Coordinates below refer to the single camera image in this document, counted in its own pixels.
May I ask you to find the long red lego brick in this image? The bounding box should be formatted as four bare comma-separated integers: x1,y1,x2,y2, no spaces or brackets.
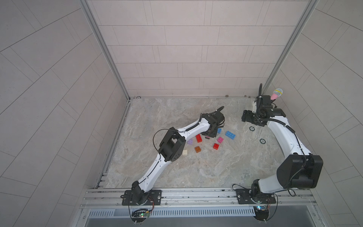
196,134,202,143

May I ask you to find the small red lego brick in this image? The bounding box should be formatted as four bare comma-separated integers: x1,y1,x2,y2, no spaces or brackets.
213,143,219,150

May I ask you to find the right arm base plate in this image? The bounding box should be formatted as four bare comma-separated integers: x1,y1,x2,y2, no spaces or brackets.
235,189,277,204

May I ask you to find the aluminium rail frame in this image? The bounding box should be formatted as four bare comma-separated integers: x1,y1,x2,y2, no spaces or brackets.
80,186,317,209

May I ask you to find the right green circuit board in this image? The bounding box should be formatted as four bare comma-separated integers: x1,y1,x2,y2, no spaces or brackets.
254,206,269,216

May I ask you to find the green circuit board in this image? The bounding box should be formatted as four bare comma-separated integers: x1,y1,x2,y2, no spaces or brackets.
254,206,269,216
131,209,152,218

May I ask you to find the pink toy microphone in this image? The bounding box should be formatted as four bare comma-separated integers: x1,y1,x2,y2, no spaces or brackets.
270,88,283,100

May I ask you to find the left green circuit board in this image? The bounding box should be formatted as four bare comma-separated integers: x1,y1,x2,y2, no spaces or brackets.
131,209,152,218

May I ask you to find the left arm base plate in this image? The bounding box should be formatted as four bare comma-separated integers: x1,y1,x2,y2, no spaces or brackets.
122,190,162,206

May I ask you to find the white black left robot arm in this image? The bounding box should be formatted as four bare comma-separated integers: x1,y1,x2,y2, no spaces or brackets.
131,106,225,204

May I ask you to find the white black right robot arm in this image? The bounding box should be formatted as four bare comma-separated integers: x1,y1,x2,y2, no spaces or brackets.
242,86,323,198

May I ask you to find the long blue lego brick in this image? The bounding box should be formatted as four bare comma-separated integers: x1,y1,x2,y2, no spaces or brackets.
225,131,236,140

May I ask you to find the orange lego brick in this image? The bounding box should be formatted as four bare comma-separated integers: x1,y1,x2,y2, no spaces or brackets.
194,146,201,153

